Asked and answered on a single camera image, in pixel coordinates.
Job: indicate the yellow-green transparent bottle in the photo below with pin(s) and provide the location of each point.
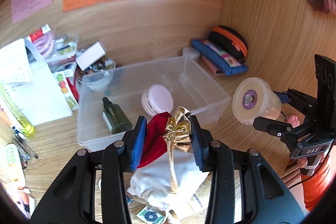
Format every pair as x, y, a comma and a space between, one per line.
23, 124

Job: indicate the red and white box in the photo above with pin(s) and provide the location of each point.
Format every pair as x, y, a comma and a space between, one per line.
73, 90

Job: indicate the clear plastic storage box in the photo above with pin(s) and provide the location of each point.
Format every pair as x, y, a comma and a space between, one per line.
199, 87

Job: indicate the orange and white packet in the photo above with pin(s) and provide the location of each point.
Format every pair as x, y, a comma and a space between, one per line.
25, 200

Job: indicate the red and white packet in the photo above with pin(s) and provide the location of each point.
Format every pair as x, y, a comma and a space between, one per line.
36, 35

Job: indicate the bowl of glass beads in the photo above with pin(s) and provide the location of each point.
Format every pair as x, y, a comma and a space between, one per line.
101, 65

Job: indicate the pale pink round container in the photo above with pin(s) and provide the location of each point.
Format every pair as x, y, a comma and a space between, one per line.
157, 99

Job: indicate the red velvet pouch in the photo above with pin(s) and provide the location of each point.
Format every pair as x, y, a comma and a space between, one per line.
155, 134

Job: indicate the beige printed packet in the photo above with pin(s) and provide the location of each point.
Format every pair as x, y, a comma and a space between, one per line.
199, 199

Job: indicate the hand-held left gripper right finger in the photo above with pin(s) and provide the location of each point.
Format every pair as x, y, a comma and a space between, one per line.
197, 145

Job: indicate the white card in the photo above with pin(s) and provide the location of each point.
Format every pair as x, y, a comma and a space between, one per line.
90, 56

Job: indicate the small white round jar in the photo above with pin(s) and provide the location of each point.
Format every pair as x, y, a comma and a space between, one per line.
191, 53

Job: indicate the green glass bottle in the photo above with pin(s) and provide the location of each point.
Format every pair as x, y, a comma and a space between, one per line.
115, 119

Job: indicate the clear tub with purple label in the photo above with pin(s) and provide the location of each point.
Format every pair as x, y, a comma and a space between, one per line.
252, 98

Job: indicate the pile of small packets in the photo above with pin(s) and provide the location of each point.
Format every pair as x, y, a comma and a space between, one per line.
64, 53

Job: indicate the printed white paper sheet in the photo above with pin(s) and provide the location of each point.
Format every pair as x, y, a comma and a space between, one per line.
14, 64

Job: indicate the wooden desktop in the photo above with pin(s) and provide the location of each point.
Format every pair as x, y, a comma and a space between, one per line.
52, 140

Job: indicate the black pen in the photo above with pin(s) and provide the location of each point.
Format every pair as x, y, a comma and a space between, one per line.
27, 149

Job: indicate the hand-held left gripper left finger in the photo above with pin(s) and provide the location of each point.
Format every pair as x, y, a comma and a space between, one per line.
139, 140

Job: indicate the person's right hand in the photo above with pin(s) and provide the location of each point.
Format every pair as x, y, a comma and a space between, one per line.
294, 120

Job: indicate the white and green tube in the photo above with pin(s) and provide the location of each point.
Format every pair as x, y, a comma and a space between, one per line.
14, 161

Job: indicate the fruit sticker sheet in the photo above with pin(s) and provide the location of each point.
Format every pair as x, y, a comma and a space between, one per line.
64, 87

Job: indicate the green and blue patterned card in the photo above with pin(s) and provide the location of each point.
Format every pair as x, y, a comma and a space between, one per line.
151, 216

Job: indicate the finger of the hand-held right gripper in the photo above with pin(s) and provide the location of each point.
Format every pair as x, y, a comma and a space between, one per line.
282, 98
270, 125

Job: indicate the small clear plastic bowl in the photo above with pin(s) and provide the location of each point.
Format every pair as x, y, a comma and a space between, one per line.
101, 82

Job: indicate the black case with orange zip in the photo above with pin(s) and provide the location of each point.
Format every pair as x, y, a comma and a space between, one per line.
225, 41

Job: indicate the large white paper sheet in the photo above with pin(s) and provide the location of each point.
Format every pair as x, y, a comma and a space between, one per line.
44, 98

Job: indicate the pink paper note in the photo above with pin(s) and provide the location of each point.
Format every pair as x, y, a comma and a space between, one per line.
31, 1

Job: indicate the clear pen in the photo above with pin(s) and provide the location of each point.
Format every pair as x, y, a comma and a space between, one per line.
22, 151

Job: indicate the blue pencil case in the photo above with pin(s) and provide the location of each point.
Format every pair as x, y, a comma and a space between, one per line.
215, 58

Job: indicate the person's right forearm orange sleeve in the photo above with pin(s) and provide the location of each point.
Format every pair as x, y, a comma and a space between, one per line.
317, 187

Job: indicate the pink notebook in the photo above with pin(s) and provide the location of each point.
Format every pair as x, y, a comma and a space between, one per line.
212, 68

